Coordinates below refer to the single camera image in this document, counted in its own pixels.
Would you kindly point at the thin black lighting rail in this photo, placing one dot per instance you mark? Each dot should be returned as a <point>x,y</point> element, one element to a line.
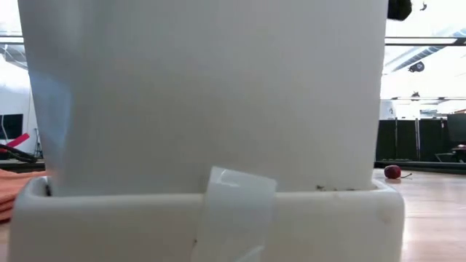
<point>437,98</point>

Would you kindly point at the dark red toy cherry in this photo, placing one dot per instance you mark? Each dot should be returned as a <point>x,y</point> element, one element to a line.
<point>392,171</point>

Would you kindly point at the black partition panels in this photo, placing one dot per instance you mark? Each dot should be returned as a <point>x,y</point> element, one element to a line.
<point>406,140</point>

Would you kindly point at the black office chair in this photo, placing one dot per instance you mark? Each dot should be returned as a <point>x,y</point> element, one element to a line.
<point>455,154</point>

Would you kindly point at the dark computer monitor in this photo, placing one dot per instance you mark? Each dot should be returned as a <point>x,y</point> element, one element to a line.
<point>11,126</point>
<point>457,127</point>

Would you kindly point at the small black hanging hook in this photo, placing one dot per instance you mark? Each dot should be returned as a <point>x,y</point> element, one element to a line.
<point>423,6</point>

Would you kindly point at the clear tape strip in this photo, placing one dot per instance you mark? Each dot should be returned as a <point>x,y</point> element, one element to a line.
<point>236,211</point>

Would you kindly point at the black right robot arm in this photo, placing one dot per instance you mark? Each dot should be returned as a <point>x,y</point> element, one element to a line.
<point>399,9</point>

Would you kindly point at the black tripod stand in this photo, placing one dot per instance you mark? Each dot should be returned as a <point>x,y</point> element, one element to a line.
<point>37,145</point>

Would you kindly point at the grey ventilation duct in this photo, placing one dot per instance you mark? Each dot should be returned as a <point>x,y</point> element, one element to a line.
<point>418,56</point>

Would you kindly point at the white hexagonal planter pot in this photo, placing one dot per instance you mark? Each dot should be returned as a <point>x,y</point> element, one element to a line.
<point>218,109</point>

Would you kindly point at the folded orange cloth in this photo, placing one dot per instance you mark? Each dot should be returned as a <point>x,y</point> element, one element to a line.
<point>11,193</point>

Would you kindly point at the round black hanging fixture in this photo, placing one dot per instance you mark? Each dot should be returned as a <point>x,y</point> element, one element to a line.
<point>416,67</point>

